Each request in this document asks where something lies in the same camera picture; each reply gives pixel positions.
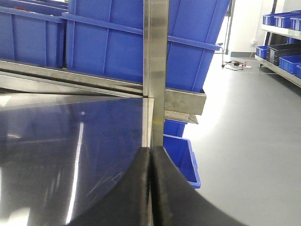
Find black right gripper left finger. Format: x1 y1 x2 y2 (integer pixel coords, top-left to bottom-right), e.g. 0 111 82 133
68 147 151 226

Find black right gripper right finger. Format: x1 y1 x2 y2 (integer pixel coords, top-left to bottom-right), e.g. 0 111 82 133
151 146 242 226

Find blue bin on floor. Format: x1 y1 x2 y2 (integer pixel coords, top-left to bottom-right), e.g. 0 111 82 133
163 119 201 189

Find large blue bin right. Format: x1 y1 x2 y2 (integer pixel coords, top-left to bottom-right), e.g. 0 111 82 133
62 0 229 92

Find large blue bin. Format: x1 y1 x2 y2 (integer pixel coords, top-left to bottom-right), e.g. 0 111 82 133
0 0 67 68
62 0 229 92

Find large blue bin left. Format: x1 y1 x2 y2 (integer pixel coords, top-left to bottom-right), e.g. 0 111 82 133
0 0 67 68

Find background steel shelf rack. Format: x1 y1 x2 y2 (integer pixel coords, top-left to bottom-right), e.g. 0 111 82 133
255 24 301 88

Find black tray on shelf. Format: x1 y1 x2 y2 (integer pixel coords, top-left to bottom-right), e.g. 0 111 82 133
267 43 301 66

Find stainless steel rack frame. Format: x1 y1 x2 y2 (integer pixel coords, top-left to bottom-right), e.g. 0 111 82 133
0 0 207 149

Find cables on floor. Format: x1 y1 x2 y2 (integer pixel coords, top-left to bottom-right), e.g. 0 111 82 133
223 60 251 71

